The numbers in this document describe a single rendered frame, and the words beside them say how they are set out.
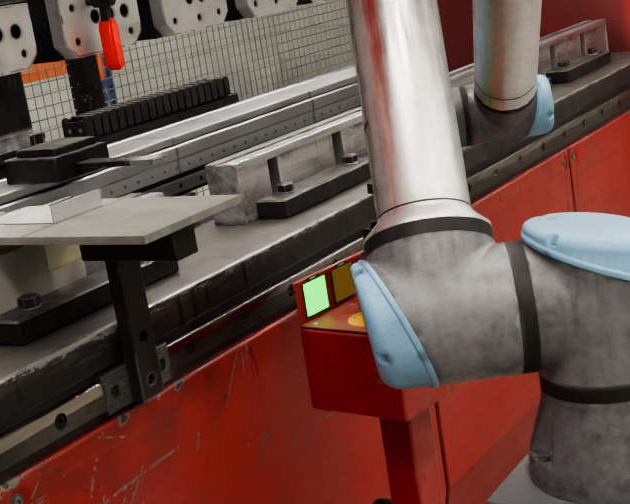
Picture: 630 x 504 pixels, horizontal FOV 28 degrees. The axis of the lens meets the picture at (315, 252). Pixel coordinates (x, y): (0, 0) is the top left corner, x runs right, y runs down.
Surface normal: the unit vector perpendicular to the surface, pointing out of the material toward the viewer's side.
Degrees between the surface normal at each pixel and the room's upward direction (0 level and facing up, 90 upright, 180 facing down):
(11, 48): 90
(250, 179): 90
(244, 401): 90
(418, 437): 90
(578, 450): 73
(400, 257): 64
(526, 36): 132
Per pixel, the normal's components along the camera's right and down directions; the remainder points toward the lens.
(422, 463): 0.77, 0.04
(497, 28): -0.35, 0.84
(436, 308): -0.08, -0.19
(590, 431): -0.49, -0.02
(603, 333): -0.08, 0.30
